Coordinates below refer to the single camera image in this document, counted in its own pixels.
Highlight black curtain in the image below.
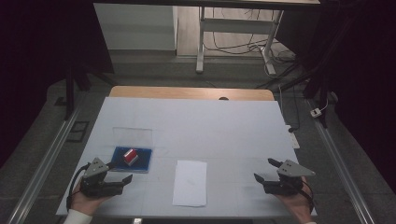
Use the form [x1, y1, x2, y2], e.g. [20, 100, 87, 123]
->
[0, 0, 115, 171]
[275, 0, 396, 195]

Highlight black stand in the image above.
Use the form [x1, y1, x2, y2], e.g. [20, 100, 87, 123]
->
[63, 60, 117, 121]

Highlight person's right hand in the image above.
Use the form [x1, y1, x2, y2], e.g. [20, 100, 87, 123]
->
[275, 176, 313, 224]

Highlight white-legged desk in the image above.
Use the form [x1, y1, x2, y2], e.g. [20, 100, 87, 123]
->
[92, 0, 321, 76]

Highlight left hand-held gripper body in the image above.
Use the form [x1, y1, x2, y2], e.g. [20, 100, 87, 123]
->
[79, 157, 124, 199]

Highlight blue ink pad case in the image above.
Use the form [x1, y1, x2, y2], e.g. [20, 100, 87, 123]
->
[110, 126, 154, 175]

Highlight black floor socket frame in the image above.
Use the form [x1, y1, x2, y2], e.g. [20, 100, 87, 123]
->
[65, 120, 91, 144]

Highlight black tripod legs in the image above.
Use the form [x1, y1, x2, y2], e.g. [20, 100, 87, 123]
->
[255, 59, 332, 129]

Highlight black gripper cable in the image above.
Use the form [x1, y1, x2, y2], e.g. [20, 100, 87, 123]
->
[299, 181, 316, 215]
[65, 163, 92, 210]

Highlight large white table cover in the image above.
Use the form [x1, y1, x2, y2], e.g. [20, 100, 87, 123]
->
[55, 96, 318, 217]

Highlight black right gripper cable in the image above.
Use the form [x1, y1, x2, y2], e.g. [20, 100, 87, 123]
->
[299, 181, 316, 215]

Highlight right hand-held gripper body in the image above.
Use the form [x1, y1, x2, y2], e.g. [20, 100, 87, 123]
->
[262, 159, 317, 197]

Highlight aluminium floor rail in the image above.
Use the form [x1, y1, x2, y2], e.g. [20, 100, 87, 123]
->
[305, 98, 377, 224]
[7, 105, 82, 224]

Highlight black floor cable bundle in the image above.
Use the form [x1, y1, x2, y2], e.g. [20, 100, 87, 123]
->
[204, 7, 297, 63]

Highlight red stamp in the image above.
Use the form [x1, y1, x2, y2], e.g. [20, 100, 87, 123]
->
[123, 147, 140, 166]

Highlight person's left hand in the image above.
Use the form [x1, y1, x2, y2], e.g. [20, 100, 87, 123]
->
[70, 186, 108, 217]

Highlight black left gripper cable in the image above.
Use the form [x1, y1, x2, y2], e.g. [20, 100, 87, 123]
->
[65, 163, 92, 210]

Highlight white paper sheet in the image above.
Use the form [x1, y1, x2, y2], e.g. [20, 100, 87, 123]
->
[172, 160, 208, 208]

